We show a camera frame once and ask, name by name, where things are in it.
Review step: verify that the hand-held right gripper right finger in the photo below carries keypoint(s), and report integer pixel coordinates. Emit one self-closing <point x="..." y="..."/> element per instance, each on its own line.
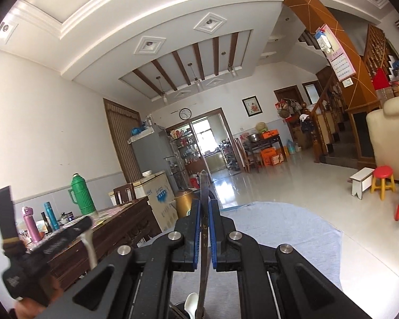
<point x="212" y="236"/>

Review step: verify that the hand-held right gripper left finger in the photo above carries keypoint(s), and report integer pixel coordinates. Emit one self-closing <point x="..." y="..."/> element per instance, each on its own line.
<point x="196" y="236"/>

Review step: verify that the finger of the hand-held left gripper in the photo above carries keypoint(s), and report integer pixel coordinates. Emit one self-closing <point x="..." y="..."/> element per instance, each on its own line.
<point x="6" y="216"/>
<point x="63" y="236"/>

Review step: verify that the white ceramic spoon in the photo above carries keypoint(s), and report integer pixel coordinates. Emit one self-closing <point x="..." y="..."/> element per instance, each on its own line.
<point x="90" y="252"/>
<point x="191" y="302"/>

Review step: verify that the person's left hand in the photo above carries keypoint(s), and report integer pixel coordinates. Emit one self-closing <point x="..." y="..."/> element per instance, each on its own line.
<point x="30" y="309"/>

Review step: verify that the small metal pot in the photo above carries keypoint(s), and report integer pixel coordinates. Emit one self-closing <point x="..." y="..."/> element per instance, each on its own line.
<point x="66" y="218"/>

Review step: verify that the dark glass bottle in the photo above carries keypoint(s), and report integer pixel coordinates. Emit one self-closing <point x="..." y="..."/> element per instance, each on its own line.
<point x="46" y="224"/>

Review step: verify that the teal bottle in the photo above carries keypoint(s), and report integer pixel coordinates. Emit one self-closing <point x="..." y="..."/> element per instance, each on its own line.
<point x="51" y="216"/>

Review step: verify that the pink bottle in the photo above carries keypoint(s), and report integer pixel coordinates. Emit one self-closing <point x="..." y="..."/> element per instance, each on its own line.
<point x="31" y="226"/>

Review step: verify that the gold electric kettle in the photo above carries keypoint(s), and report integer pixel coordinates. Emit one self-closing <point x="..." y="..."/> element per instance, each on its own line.
<point x="184" y="206"/>

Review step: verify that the green thermos flask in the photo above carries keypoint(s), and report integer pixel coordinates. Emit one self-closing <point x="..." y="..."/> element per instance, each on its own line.
<point x="82" y="196"/>

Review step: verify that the white chest freezer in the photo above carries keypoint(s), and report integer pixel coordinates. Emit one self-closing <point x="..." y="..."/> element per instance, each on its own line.
<point x="159" y="199"/>

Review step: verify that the carved wooden table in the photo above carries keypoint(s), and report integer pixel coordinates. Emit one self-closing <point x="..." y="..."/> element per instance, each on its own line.
<point x="119" y="226"/>

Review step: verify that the grey terry towel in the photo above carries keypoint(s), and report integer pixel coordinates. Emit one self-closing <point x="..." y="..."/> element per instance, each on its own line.
<point x="286" y="232"/>

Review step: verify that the glass shelf rack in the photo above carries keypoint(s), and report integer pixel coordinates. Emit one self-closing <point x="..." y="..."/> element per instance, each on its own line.
<point x="183" y="159"/>

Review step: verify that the wooden dining chair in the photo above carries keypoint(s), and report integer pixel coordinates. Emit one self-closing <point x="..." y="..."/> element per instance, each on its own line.
<point x="247" y="156"/>

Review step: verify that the grey refrigerator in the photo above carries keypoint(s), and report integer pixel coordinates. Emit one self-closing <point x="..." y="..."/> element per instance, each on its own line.
<point x="153" y="153"/>

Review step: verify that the orange crate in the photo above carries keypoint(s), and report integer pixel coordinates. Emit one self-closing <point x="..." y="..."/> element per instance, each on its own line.
<point x="272" y="158"/>

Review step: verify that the wooden side table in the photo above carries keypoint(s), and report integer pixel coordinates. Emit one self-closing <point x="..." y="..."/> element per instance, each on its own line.
<point x="262" y="141"/>

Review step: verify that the brown wooden door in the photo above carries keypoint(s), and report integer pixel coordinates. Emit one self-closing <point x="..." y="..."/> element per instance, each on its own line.
<point x="123" y="139"/>

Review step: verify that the large water bottle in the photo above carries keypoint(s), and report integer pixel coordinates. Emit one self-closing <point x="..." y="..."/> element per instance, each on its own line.
<point x="292" y="147"/>

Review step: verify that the pendant lamp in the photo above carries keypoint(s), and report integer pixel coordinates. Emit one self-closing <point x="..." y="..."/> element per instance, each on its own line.
<point x="233" y="70"/>
<point x="164" y="98"/>
<point x="196" y="84"/>

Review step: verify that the wooden staircase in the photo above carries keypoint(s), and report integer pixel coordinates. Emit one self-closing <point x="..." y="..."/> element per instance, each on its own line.
<point x="332" y="133"/>

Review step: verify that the small white stool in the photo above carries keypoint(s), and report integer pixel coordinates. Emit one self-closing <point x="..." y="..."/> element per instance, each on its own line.
<point x="360" y="177"/>

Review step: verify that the red round stool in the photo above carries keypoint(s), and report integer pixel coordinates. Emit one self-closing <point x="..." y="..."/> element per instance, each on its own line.
<point x="383" y="172"/>

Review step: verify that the cream sofa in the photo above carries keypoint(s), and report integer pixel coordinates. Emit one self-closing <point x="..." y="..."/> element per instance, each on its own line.
<point x="389" y="133"/>

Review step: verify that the round wall clock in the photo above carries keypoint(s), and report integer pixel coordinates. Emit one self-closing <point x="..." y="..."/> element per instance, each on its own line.
<point x="185" y="113"/>

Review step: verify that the framed wall picture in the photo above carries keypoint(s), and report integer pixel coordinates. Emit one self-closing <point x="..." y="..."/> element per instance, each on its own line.
<point x="251" y="106"/>

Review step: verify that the pink wall calendar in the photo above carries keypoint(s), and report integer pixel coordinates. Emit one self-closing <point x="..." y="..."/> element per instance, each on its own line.
<point x="340" y="59"/>

